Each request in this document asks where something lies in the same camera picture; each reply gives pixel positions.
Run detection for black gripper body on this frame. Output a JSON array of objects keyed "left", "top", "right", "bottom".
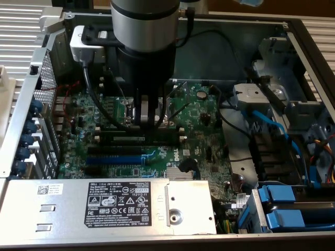
[{"left": 117, "top": 44, "right": 177, "bottom": 93}]

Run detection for metal CPU socket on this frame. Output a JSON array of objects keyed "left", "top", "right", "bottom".
[{"left": 119, "top": 96, "right": 176, "bottom": 129}]

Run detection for thin metal locking lever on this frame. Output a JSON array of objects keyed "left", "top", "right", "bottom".
[
  {"left": 167, "top": 101, "right": 191, "bottom": 121},
  {"left": 119, "top": 116, "right": 135, "bottom": 127}
]

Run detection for open metal socket cover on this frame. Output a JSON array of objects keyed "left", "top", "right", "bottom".
[{"left": 170, "top": 81, "right": 189, "bottom": 99}]

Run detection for long black expansion slot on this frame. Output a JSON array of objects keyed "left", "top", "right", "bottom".
[{"left": 87, "top": 145, "right": 142, "bottom": 155}]

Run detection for blue expansion slot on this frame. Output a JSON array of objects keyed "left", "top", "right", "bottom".
[{"left": 85, "top": 155, "right": 144, "bottom": 165}]

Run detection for green Dell motherboard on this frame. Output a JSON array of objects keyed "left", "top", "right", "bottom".
[{"left": 56, "top": 79, "right": 252, "bottom": 210}]

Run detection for open black silver PC case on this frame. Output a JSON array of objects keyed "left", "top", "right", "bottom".
[{"left": 0, "top": 7, "right": 335, "bottom": 251}]

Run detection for silver finned chipset heatsink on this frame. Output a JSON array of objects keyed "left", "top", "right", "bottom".
[{"left": 166, "top": 167, "right": 196, "bottom": 180}]

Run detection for metal rear port block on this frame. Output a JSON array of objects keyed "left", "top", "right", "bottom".
[{"left": 52, "top": 96, "right": 73, "bottom": 135}]

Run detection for black box behind case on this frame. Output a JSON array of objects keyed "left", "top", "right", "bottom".
[{"left": 51, "top": 0, "right": 94, "bottom": 7}]

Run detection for dark blue slot clip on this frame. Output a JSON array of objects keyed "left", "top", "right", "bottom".
[
  {"left": 30, "top": 100, "right": 44, "bottom": 116},
  {"left": 17, "top": 146, "right": 31, "bottom": 160},
  {"left": 20, "top": 133, "right": 35, "bottom": 147},
  {"left": 13, "top": 159, "right": 27, "bottom": 175},
  {"left": 25, "top": 121, "right": 39, "bottom": 134}
]

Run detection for silver power supply with label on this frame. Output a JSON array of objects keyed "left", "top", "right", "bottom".
[{"left": 4, "top": 178, "right": 218, "bottom": 236}]

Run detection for silver metal drive cage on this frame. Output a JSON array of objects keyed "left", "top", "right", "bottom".
[{"left": 251, "top": 36, "right": 335, "bottom": 189}]

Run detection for black ribbed plastic block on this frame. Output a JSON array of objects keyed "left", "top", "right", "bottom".
[{"left": 248, "top": 132, "right": 302, "bottom": 185}]

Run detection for blue drive bay caddies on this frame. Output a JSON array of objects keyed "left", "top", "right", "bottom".
[{"left": 237, "top": 184, "right": 335, "bottom": 235}]

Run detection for thick black camera cable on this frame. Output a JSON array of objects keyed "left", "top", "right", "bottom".
[{"left": 82, "top": 62, "right": 168, "bottom": 131}]

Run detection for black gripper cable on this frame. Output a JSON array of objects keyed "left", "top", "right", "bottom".
[{"left": 175, "top": 7, "right": 196, "bottom": 49}]

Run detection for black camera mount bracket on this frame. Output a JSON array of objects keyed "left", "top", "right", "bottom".
[{"left": 81, "top": 26, "right": 124, "bottom": 48}]

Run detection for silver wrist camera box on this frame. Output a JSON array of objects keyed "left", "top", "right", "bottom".
[{"left": 69, "top": 25, "right": 107, "bottom": 63}]

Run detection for black wire with angled plug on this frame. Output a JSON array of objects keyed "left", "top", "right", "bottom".
[{"left": 178, "top": 158, "right": 201, "bottom": 181}]

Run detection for long thin black wire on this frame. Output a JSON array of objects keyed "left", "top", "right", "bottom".
[{"left": 176, "top": 29, "right": 248, "bottom": 76}]

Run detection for thin red wire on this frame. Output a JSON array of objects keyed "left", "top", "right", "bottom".
[{"left": 41, "top": 80, "right": 82, "bottom": 124}]

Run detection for curved black wire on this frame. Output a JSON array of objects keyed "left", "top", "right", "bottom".
[{"left": 219, "top": 113, "right": 253, "bottom": 139}]

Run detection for silver metal drive bracket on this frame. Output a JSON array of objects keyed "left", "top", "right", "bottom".
[{"left": 232, "top": 83, "right": 272, "bottom": 110}]

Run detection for silver metal corner bracket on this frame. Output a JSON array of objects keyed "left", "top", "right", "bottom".
[{"left": 39, "top": 7, "right": 66, "bottom": 36}]

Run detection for black flat wire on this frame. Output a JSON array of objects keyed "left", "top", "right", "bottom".
[{"left": 243, "top": 66, "right": 287, "bottom": 112}]

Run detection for blue flat data wire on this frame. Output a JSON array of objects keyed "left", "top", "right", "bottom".
[{"left": 240, "top": 104, "right": 321, "bottom": 188}]

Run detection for yellow green wire bundle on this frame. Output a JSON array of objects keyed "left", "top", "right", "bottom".
[{"left": 218, "top": 201, "right": 238, "bottom": 234}]

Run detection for blue disk caddy handle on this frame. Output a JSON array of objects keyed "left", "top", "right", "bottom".
[
  {"left": 265, "top": 209, "right": 306, "bottom": 232},
  {"left": 258, "top": 185, "right": 296, "bottom": 203}
]

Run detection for orange power wire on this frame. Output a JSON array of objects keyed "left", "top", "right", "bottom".
[{"left": 314, "top": 140, "right": 335, "bottom": 160}]

